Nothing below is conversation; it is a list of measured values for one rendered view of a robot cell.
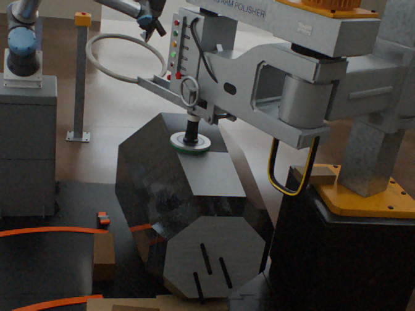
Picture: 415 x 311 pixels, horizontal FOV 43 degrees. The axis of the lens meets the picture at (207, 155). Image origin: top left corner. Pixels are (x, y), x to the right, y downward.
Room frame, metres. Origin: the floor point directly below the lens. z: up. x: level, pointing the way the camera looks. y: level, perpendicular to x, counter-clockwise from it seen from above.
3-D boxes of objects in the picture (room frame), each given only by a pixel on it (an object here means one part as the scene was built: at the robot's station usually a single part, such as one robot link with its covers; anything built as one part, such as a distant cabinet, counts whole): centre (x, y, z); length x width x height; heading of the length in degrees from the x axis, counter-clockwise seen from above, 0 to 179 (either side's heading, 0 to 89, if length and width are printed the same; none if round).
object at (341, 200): (2.51, -0.83, 0.76); 0.49 x 0.49 x 0.05; 13
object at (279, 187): (2.06, -0.35, 1.06); 0.23 x 0.03 x 0.32; 44
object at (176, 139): (2.54, 0.10, 0.87); 0.21 x 0.21 x 0.01
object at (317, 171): (2.50, -0.57, 0.81); 0.20 x 0.10 x 0.05; 111
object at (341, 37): (2.29, -0.14, 1.62); 0.96 x 0.25 x 0.17; 44
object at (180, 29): (2.51, 0.23, 1.38); 0.08 x 0.03 x 0.28; 44
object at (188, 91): (2.37, 0.10, 1.20); 0.15 x 0.10 x 0.15; 44
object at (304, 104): (2.07, -0.35, 1.35); 0.19 x 0.19 x 0.20
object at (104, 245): (2.51, 0.51, 0.07); 0.30 x 0.12 x 0.12; 14
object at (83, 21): (4.23, 1.16, 0.54); 0.20 x 0.20 x 1.09; 13
